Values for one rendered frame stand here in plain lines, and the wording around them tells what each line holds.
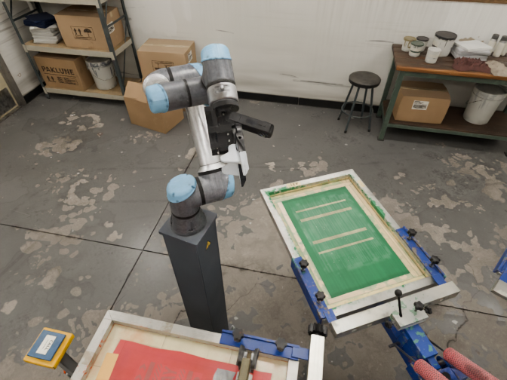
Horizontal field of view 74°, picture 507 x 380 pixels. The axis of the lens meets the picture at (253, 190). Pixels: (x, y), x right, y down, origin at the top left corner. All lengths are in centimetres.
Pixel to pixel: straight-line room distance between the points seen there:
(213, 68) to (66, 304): 235
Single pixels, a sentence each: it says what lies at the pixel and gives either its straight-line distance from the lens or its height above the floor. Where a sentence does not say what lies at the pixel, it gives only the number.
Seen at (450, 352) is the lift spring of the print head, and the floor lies 107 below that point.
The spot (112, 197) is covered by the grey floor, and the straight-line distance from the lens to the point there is 349.
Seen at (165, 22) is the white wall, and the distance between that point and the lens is 466.
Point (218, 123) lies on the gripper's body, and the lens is 83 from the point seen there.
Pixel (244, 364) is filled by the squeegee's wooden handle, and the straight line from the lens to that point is 130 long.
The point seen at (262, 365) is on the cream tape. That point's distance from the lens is 141.
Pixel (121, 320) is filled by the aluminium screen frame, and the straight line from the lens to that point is 153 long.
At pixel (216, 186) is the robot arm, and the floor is 140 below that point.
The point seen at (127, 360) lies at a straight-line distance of 150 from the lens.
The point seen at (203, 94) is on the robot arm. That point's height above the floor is 185.
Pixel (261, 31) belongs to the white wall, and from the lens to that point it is 431.
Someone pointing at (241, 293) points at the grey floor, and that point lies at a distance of 262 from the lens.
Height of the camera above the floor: 230
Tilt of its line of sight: 44 degrees down
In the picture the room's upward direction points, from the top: straight up
